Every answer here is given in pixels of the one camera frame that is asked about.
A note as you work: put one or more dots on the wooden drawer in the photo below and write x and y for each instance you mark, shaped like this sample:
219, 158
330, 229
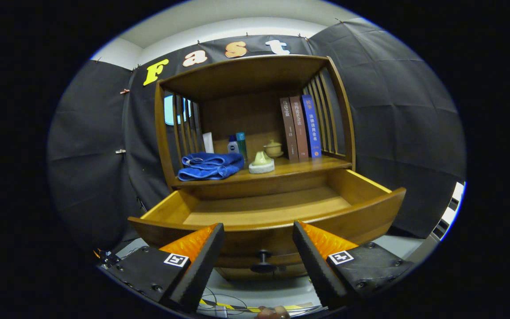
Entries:
255, 239

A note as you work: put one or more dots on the light green sponge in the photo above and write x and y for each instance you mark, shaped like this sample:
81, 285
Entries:
261, 165

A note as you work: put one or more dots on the black backdrop cloth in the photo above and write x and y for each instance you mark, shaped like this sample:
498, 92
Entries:
405, 110

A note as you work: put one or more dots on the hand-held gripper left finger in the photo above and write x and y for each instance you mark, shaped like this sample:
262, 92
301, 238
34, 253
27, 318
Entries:
202, 270

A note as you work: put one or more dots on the white and blue bottle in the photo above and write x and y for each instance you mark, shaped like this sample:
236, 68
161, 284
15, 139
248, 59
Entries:
233, 146

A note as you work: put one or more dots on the blue towel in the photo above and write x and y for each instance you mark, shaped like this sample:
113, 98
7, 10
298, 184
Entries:
210, 166

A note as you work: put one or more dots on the yellow lidded teacup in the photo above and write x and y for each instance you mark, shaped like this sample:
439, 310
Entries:
273, 149

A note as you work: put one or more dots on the teal bottle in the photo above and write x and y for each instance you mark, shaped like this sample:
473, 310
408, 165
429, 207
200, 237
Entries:
241, 144

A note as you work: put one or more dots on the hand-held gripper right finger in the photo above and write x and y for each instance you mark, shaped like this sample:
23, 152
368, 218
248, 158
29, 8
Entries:
317, 270

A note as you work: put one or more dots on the white slotted panel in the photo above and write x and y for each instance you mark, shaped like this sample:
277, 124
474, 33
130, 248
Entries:
452, 208

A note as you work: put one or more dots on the white tube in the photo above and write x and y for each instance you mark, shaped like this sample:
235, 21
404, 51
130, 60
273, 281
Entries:
208, 142

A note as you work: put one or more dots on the reddish brown book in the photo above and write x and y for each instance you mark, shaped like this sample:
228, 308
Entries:
300, 128

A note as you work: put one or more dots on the yellow black floor tape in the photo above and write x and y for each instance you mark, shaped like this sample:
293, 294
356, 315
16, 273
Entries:
228, 306

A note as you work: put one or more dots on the wooden cabinet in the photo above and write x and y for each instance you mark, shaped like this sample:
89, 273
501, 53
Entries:
246, 115

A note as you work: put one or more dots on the blue book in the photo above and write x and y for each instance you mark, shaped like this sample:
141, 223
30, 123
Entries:
311, 128

